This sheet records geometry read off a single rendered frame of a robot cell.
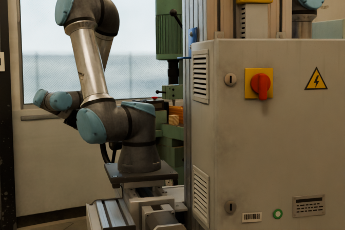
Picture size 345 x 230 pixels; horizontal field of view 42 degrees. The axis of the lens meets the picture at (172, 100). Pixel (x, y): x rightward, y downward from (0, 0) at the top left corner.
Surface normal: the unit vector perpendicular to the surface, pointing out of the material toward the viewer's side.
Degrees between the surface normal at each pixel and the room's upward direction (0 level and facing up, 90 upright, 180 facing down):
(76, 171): 90
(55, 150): 90
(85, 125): 97
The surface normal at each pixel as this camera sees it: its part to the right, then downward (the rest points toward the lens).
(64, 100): 0.58, -0.03
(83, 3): 0.54, -0.35
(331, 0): -0.88, 0.05
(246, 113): 0.24, 0.07
